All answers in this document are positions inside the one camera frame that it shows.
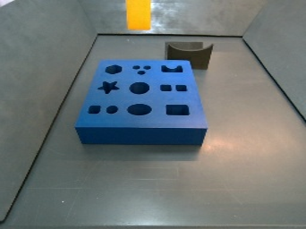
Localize orange arch object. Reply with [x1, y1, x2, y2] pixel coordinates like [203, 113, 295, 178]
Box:
[125, 0, 150, 30]

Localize blue foam shape-sorter block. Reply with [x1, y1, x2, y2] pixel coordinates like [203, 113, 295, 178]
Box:
[74, 60, 208, 145]

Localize dark grey curved holder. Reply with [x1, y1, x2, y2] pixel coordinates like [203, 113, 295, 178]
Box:
[164, 41, 213, 70]

